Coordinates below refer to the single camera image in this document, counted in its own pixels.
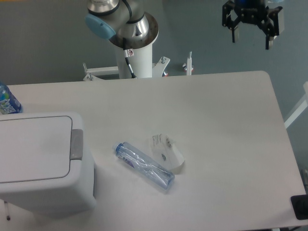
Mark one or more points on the clear empty plastic bottle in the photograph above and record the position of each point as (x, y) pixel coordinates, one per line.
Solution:
(144, 165)

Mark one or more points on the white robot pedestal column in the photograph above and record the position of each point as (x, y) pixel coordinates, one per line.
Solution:
(141, 62)

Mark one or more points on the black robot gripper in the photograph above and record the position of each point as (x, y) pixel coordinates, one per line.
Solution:
(271, 20)

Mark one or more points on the blue labelled water bottle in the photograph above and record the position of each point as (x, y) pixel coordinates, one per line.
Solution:
(8, 102)

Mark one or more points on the black device at table edge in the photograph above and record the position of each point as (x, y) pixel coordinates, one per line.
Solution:
(300, 206)

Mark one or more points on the white push-lid trash can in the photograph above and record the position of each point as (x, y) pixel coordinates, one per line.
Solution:
(36, 173)

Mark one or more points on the grey trash can push button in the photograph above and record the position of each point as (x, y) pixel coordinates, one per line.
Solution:
(76, 145)

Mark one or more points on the white frame bar right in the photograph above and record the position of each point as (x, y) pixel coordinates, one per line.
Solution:
(298, 109)

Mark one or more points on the white pedestal base legs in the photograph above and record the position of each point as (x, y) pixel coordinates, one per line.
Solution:
(129, 68)

